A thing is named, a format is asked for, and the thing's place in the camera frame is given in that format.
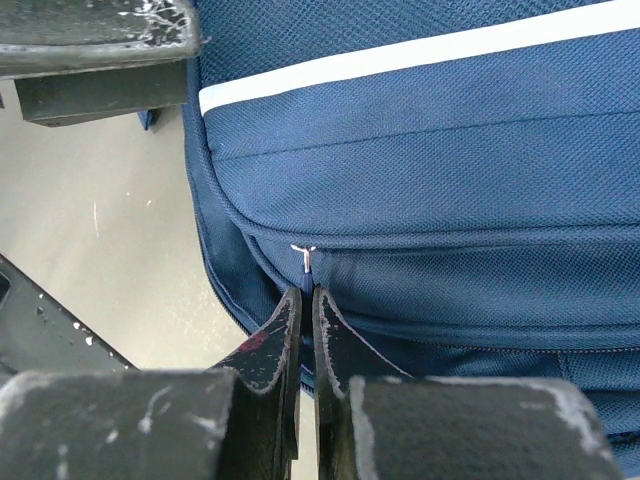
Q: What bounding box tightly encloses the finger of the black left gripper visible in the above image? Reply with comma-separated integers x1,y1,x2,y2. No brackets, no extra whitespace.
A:
1,1,201,126

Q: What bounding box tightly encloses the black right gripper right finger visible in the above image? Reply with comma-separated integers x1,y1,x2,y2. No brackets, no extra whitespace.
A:
311,287,620,479

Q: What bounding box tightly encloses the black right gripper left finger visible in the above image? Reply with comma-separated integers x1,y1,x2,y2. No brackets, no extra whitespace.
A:
1,288,303,479

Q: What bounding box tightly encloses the navy blue student backpack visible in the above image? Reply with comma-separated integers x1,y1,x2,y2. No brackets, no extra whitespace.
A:
132,1,639,477

